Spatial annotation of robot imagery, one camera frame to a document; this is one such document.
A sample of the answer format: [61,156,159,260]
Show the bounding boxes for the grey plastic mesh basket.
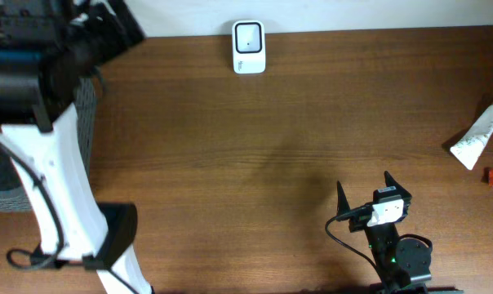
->
[0,78,98,212]

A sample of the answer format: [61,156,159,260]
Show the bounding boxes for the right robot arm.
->
[325,171,460,294]

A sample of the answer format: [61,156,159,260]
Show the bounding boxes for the white floral cream tube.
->
[450,103,493,170]

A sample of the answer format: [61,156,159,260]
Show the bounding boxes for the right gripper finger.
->
[336,181,351,216]
[384,171,405,191]

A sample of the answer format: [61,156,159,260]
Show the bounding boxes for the white barcode scanner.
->
[231,20,266,74]

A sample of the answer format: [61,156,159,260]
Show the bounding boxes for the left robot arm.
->
[0,0,153,293]

